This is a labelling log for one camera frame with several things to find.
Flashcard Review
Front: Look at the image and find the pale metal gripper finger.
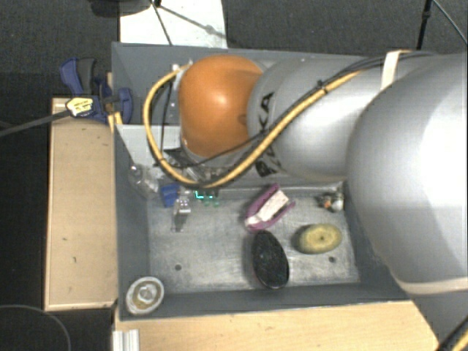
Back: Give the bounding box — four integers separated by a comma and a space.
173, 195, 192, 233

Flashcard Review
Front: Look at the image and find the blue block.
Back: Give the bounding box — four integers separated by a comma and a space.
159, 182, 181, 209

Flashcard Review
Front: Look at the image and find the clear glass thing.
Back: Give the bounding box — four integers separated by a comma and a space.
128, 162, 162, 201

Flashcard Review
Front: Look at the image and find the grey metal bin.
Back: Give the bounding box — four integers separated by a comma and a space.
110, 41, 416, 321

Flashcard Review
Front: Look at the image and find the purple and white case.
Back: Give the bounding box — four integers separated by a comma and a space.
244, 184, 297, 234

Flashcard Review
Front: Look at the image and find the pale wood flat board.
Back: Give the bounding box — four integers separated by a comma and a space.
43, 97, 120, 312

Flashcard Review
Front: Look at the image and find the black oval brush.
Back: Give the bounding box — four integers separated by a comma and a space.
249, 230, 291, 290

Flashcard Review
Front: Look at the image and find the yellow-green round sponge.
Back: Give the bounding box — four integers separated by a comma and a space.
293, 223, 343, 255

